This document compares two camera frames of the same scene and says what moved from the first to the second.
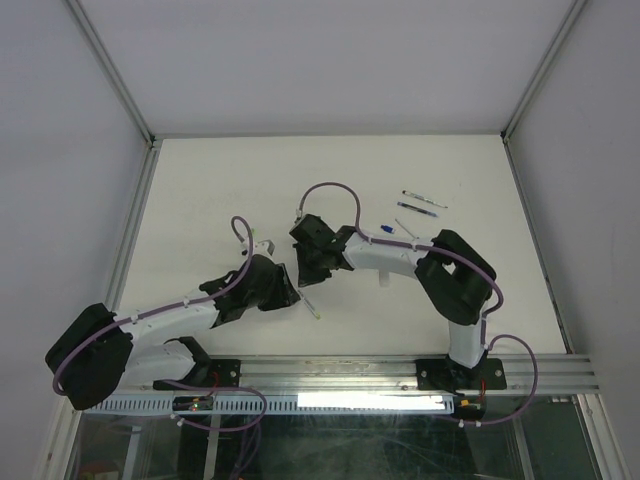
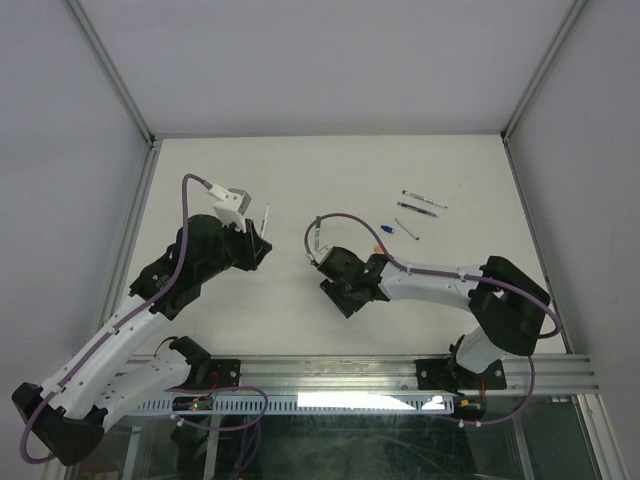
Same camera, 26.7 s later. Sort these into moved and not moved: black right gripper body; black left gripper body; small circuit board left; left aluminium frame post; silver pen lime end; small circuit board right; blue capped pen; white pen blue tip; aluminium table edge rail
Moved: silver pen lime end; black left gripper body; black right gripper body
Not moved: left aluminium frame post; small circuit board left; aluminium table edge rail; white pen blue tip; small circuit board right; blue capped pen
